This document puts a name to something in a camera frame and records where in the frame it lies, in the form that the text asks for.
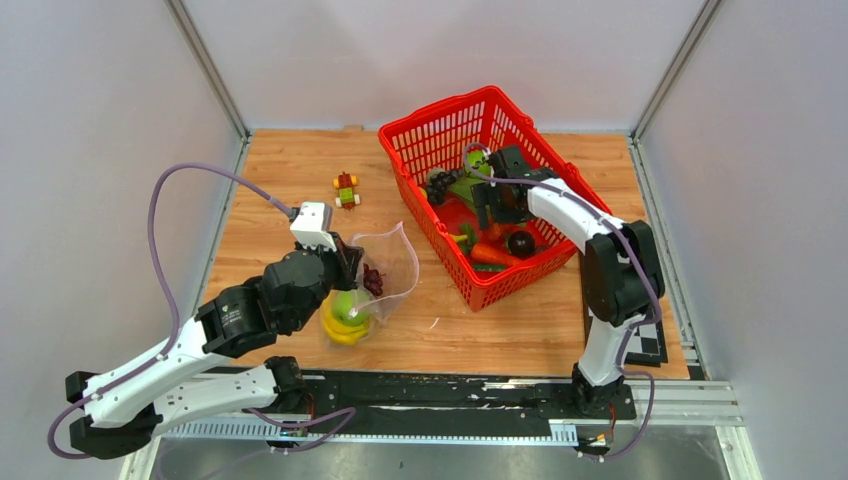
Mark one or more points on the green toy lettuce leaf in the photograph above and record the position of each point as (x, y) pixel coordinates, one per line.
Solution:
(462, 188)

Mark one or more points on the red plastic shopping basket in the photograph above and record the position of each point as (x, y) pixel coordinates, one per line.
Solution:
(433, 137)

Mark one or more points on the black toy grape bunch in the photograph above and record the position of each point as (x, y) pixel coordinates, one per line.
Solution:
(438, 182)

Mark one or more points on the green toy cucumber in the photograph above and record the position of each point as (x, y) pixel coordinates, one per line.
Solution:
(465, 239)

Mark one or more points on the yellow toy banana bunch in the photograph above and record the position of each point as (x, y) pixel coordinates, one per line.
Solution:
(338, 332)

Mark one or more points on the purple toy grape bunch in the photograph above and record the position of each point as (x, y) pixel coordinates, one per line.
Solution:
(372, 280)

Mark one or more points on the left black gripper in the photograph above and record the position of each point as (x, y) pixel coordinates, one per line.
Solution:
(347, 258)

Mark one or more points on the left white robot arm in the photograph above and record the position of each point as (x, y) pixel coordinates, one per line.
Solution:
(124, 409)

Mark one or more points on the dark purple toy plum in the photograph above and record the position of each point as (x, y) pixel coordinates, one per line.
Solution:
(521, 244)

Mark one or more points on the colourful toy block car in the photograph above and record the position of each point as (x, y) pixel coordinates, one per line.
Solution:
(346, 185)

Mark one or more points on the green toy apple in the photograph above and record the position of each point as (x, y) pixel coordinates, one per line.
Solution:
(349, 307)

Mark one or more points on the black white checkerboard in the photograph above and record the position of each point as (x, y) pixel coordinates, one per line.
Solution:
(647, 346)

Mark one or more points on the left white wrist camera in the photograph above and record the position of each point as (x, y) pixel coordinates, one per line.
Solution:
(311, 224)

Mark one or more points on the clear zip top bag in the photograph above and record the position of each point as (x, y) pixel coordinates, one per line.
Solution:
(394, 256)

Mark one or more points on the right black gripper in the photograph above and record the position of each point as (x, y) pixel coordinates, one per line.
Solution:
(484, 195)

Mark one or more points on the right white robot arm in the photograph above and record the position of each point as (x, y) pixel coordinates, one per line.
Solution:
(621, 278)

